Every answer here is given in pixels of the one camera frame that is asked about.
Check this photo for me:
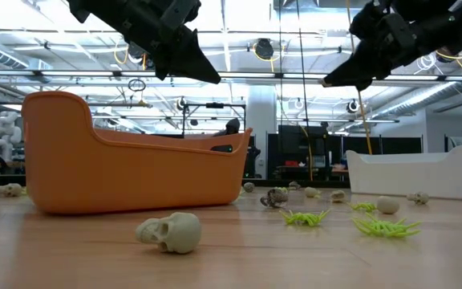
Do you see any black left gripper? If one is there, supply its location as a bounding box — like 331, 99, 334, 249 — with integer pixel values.
94, 0, 221, 84

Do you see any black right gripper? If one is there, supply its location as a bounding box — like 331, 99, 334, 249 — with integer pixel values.
319, 14, 420, 91

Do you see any black room partition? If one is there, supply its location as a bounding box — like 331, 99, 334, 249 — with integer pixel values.
342, 135, 424, 156

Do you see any person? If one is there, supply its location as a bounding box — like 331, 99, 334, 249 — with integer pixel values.
213, 117, 241, 137

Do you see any black cabinet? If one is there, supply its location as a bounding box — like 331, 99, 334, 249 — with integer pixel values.
278, 124, 330, 169

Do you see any white plastic bin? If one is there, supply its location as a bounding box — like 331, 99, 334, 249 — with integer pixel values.
345, 144, 462, 201

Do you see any white square column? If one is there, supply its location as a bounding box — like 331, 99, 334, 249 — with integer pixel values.
246, 84, 278, 180

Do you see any orange plastic bin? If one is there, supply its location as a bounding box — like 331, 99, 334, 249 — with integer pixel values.
21, 90, 253, 215

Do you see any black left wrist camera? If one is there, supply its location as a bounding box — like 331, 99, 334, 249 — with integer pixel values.
180, 0, 203, 24

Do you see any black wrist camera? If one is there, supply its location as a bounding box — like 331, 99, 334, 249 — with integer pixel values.
349, 0, 392, 40
180, 0, 203, 24

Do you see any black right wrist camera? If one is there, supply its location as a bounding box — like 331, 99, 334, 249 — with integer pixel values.
349, 0, 392, 40

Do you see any black metal frame rig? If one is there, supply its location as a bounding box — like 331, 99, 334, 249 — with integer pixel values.
180, 102, 247, 138

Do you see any yellow hanging cable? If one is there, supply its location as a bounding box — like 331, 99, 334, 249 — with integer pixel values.
345, 0, 374, 156

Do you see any long ceiling light rail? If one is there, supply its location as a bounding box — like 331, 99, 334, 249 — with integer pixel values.
0, 68, 462, 84

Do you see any thin black hanging cable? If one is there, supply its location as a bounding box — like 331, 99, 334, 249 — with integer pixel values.
278, 0, 283, 125

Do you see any thin yellow cable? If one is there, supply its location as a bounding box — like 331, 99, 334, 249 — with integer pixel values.
299, 124, 314, 181

